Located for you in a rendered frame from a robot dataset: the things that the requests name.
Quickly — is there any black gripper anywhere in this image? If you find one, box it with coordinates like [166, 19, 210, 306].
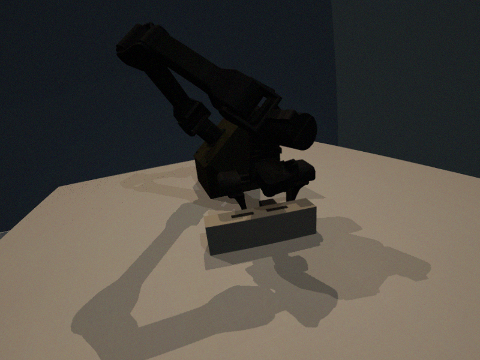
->
[217, 142, 316, 210]

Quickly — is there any black two-prong plug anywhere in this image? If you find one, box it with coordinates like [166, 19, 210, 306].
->
[259, 199, 277, 207]

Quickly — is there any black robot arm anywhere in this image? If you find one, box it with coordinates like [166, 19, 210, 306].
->
[116, 22, 317, 197]

